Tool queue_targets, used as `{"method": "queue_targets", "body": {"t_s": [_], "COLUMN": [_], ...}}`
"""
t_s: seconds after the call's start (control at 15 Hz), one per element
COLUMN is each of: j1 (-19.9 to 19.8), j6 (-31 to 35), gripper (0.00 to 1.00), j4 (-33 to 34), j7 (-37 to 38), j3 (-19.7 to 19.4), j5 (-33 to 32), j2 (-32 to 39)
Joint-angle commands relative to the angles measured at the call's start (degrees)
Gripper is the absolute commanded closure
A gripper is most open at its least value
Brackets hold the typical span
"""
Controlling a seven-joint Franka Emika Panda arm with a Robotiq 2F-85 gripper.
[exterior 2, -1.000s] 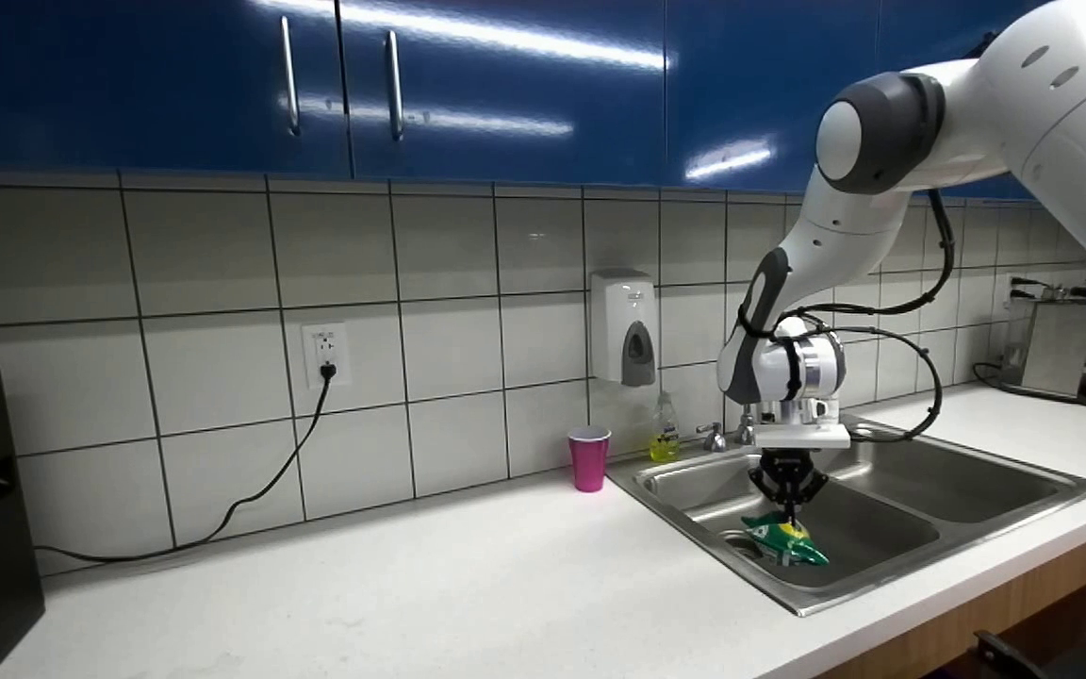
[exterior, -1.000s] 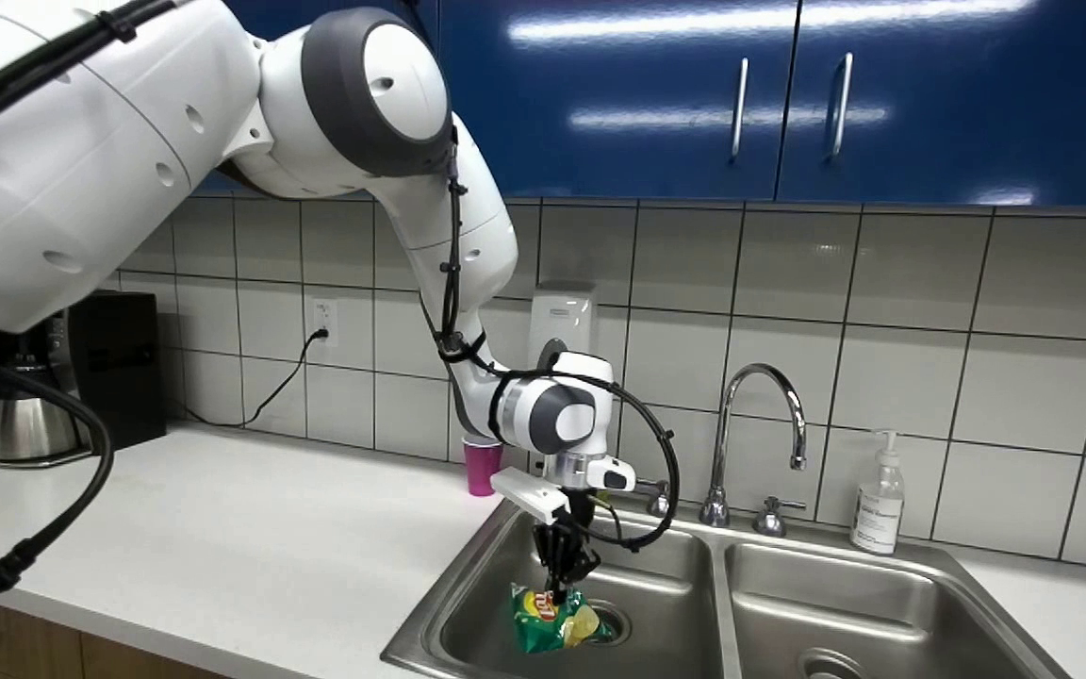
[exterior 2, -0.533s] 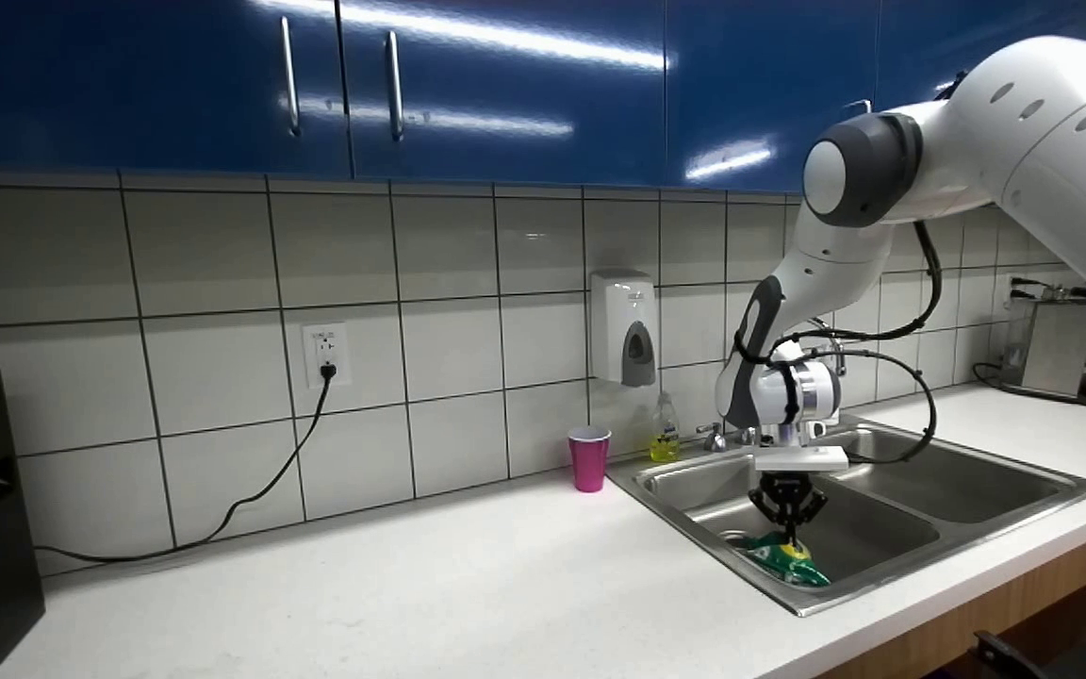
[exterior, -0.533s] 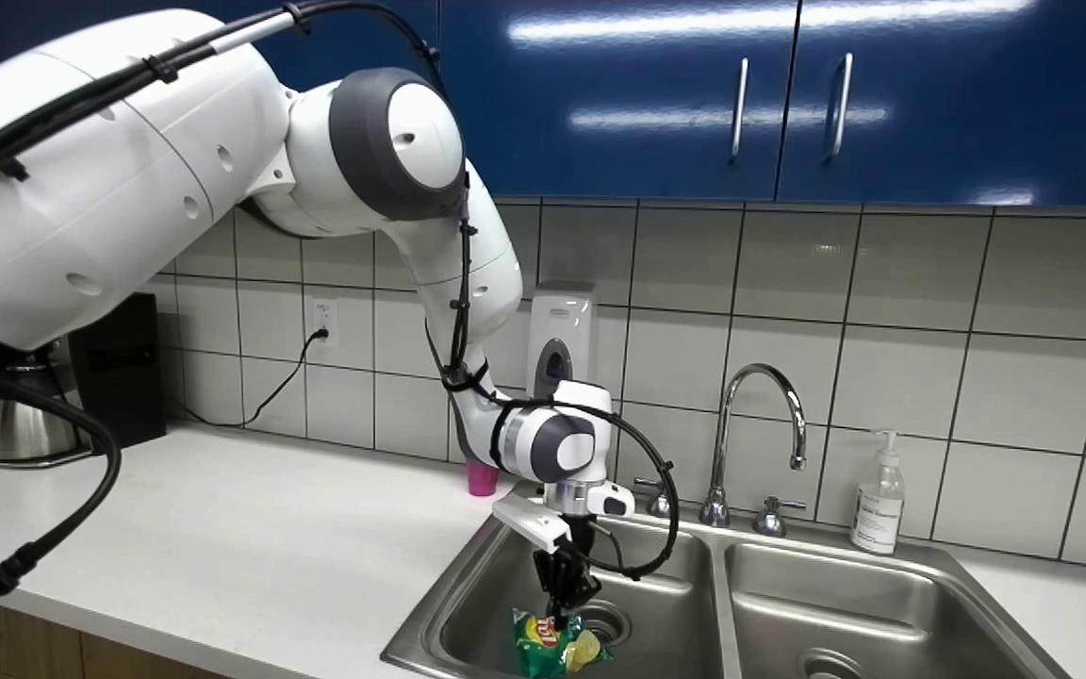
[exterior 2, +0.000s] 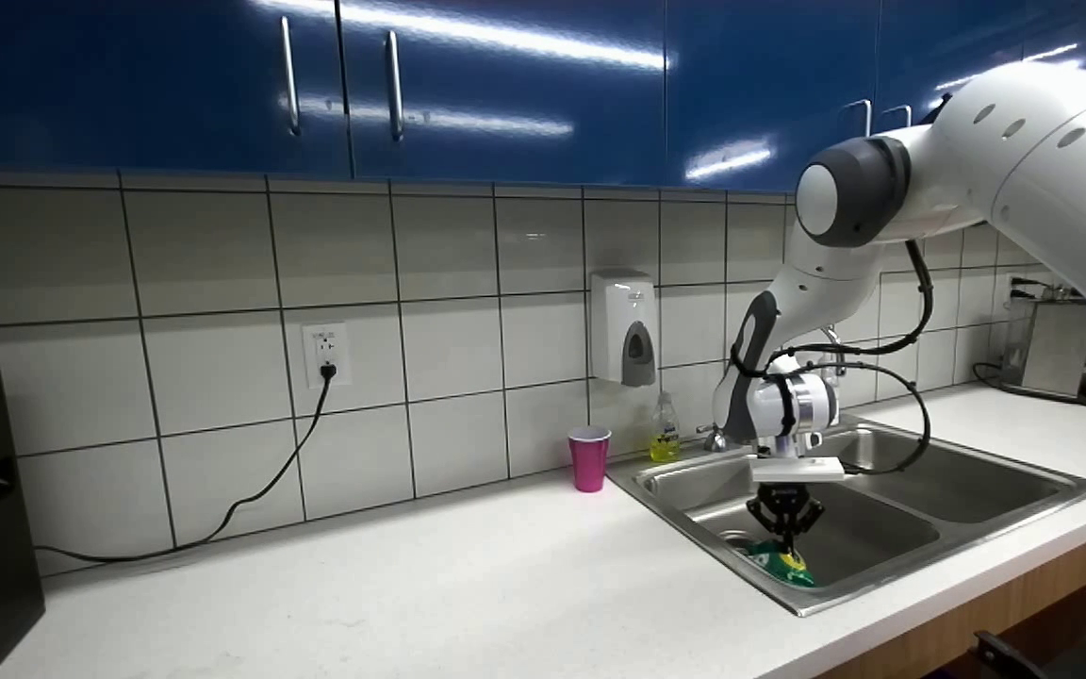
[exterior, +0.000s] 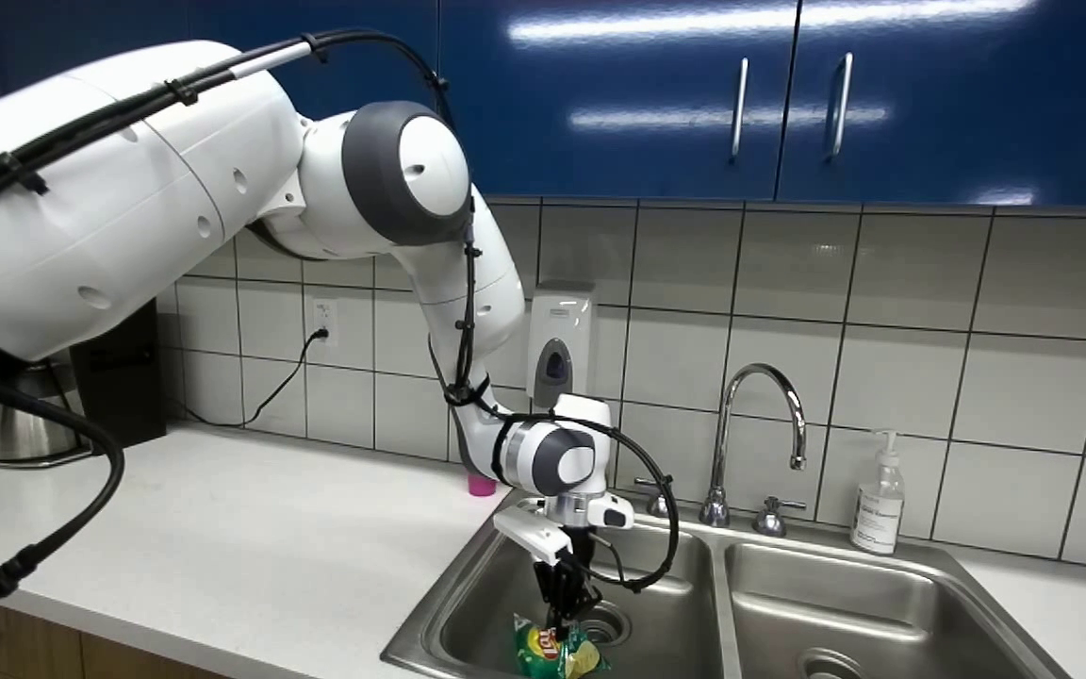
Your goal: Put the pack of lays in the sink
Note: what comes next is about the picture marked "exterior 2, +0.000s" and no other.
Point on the blue cabinet door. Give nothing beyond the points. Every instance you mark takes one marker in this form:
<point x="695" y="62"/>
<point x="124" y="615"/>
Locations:
<point x="943" y="39"/>
<point x="130" y="87"/>
<point x="507" y="101"/>
<point x="771" y="75"/>

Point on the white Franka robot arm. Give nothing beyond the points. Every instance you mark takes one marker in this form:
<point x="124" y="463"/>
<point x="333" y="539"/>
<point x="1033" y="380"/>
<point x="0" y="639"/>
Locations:
<point x="1045" y="152"/>

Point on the green Lays chips pack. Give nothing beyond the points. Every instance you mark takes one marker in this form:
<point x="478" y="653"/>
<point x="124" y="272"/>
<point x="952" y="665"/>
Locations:
<point x="785" y="567"/>

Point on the chrome faucet knob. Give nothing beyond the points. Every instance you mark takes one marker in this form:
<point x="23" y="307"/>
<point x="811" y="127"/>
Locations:
<point x="715" y="439"/>

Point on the white wall soap dispenser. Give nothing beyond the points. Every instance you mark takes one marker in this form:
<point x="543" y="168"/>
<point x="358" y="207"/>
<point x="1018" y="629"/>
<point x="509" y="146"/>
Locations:
<point x="623" y="326"/>

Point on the chrome gooseneck faucet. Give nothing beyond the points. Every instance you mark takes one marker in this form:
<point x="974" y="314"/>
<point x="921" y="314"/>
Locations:
<point x="740" y="389"/>

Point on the stainless steel double sink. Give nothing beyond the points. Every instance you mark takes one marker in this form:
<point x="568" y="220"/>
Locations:
<point x="921" y="483"/>

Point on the black chair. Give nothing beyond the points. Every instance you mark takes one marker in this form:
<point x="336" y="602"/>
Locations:
<point x="1072" y="663"/>

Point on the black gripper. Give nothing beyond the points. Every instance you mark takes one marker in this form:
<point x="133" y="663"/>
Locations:
<point x="785" y="508"/>

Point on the pink plastic cup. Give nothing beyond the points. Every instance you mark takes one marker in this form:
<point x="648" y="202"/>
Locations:
<point x="588" y="458"/>

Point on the white wall power outlet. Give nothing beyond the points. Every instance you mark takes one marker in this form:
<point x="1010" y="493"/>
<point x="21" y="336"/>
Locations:
<point x="324" y="345"/>

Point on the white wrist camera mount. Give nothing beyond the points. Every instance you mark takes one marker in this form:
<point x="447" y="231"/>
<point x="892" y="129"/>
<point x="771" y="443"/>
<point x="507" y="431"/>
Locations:
<point x="795" y="468"/>

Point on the silver countertop appliance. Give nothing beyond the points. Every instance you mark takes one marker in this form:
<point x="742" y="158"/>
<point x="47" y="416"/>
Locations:
<point x="1058" y="352"/>

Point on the yellow dish soap bottle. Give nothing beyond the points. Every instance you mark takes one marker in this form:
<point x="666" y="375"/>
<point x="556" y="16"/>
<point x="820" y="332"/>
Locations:
<point x="659" y="439"/>

